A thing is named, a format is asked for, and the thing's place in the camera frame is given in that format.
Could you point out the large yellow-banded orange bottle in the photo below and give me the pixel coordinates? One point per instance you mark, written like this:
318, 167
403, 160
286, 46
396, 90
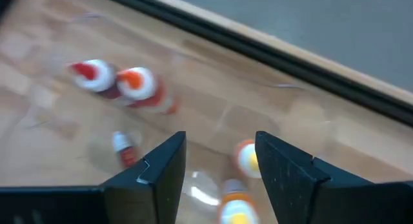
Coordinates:
237, 204

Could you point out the large red-capped dye bottle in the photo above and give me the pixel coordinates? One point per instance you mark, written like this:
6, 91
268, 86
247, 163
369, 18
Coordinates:
96, 75

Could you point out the large orange-capped dye bottle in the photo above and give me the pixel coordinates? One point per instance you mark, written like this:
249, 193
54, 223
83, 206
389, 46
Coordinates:
142, 85

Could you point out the small red dye bottle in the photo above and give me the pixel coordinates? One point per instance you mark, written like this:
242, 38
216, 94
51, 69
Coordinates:
126, 149

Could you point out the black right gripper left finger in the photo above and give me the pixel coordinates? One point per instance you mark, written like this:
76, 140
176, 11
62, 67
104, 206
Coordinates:
145, 191

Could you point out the clear plastic bin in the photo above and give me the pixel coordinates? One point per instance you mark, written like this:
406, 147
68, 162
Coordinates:
193, 88

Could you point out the large orange yellow-tipped bottle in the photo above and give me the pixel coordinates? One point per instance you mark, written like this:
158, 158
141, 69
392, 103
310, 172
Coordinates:
246, 159

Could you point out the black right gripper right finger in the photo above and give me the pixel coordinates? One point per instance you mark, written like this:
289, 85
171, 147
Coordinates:
297, 185

